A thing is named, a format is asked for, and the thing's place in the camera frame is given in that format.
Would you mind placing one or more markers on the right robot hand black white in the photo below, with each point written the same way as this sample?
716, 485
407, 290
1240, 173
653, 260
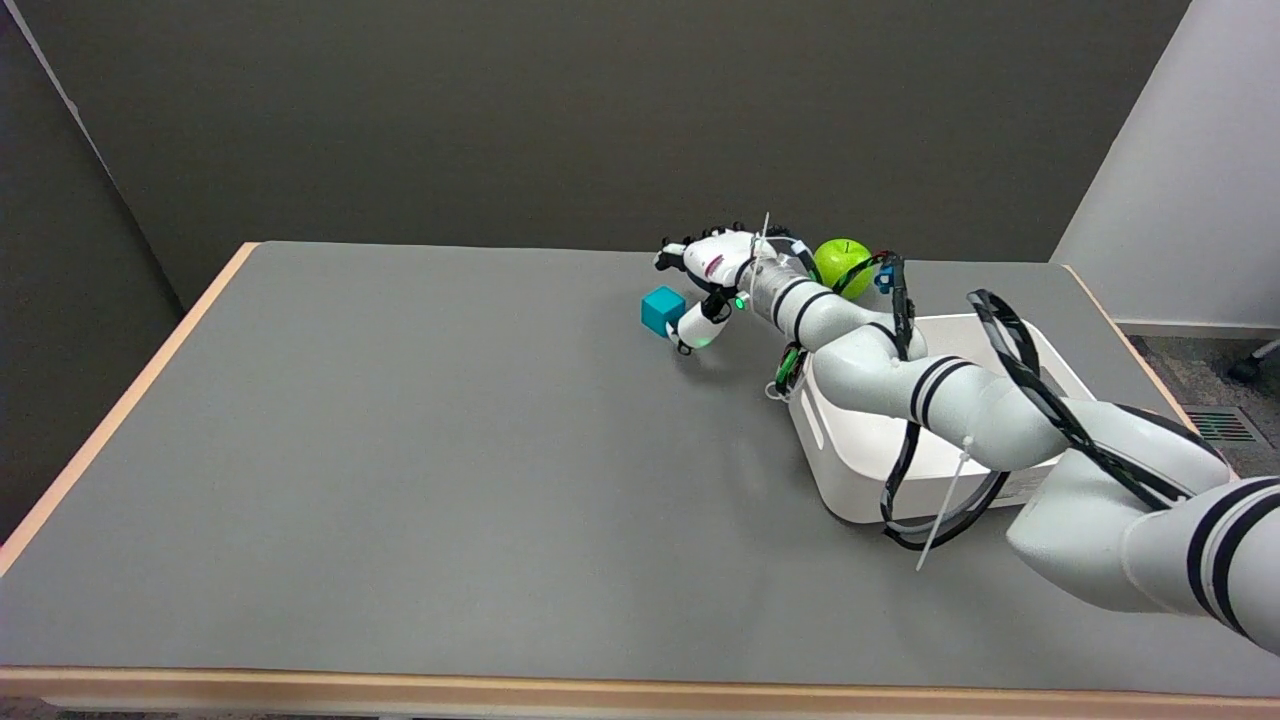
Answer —
712, 280

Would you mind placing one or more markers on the blue cube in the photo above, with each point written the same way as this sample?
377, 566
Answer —
662, 311

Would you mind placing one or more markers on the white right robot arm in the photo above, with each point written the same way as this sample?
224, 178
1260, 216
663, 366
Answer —
1000, 420

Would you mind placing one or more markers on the green apple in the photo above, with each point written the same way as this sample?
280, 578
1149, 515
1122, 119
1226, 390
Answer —
840, 265

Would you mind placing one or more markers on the white plastic bin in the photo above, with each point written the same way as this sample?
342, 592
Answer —
900, 440

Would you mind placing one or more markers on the black floor vent grille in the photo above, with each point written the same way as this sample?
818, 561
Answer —
1221, 426

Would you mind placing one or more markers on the black chair caster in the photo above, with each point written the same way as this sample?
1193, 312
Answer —
1246, 369

